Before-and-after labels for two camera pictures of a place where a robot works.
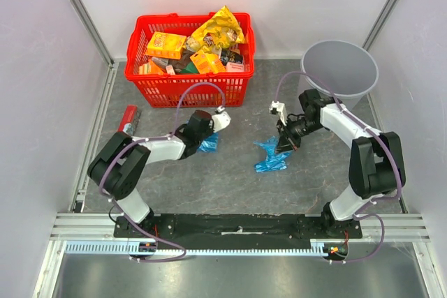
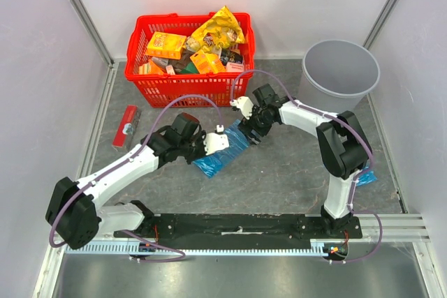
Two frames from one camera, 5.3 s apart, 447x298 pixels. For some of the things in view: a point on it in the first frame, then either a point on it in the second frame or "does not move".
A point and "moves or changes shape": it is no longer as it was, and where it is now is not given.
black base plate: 239,227 does not move
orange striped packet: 149,68 does not move
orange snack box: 165,45 does not move
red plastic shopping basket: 186,90 does not move
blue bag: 274,160 moves or changes shape
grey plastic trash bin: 346,68 does not move
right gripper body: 288,134 -> 254,130
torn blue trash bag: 210,144 moves or changes shape
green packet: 191,68 does not move
